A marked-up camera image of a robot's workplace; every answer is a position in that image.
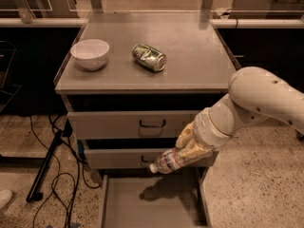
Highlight black metal floor bar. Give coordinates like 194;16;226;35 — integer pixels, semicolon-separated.
26;131;62;203

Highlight crushed green soda can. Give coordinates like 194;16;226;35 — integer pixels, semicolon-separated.
132;44;166;72

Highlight white shoe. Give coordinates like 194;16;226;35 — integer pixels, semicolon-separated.
0;189;13;210

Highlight grey bottom drawer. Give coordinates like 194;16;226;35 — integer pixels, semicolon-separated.
98;169;212;228

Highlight grey middle drawer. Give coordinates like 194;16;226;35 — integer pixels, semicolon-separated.
81;137;220;170

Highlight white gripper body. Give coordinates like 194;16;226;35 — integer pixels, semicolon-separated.
193;107;230;148

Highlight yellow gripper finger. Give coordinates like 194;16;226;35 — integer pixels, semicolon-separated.
180;142;212;159
175;123;195;148

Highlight grey drawer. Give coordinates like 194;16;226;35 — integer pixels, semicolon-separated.
81;137;220;170
60;93;229;141
98;169;212;228

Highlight black floor cables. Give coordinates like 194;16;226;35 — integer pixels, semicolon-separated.
28;113;102;228

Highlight grey drawer cabinet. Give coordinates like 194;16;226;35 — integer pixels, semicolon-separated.
52;10;242;228

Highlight white ceramic bowl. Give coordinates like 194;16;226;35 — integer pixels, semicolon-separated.
70;39;110;70

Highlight clear plastic water bottle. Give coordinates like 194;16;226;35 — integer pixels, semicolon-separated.
149;147;204;174

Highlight grey top drawer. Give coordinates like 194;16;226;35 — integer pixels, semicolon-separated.
60;93;229;141

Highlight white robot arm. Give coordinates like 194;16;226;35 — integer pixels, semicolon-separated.
176;66;304;160

